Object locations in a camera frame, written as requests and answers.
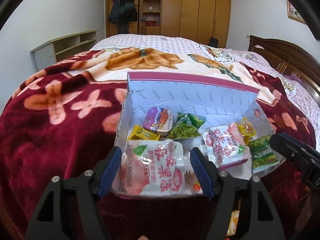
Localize orange rice cracker bag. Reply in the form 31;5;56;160
226;210;240;237

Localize green pea snack packet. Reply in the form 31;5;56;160
248;135;279;174

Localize wooden headboard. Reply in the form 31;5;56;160
248;35;319;100

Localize purple candy tin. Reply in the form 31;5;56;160
143;107;174;137

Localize red floral blanket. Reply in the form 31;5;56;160
1;48;316;239

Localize person's right hand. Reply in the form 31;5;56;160
296;194;318;231

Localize red box on shelf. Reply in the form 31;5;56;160
145;17;157;27

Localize yellow jelly cup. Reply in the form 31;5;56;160
237;116;257;145

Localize low beige shelf unit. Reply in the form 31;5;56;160
30;30;97;70

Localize framed wedding photo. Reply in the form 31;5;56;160
287;0;306;24

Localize pink jelly pouch small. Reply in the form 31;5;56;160
199;123;251;170

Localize wooden wardrobe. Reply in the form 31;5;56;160
105;0;231;48

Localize black bag by wardrobe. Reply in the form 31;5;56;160
208;37;219;48

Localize pink jelly pouch large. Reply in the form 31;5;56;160
120;139;185;197

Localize dark hanging jacket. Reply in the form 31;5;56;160
108;0;138;34

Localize yellow small candy packet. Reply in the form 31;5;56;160
127;125;160;141

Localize pink cardboard box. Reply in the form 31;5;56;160
112;72;284;198

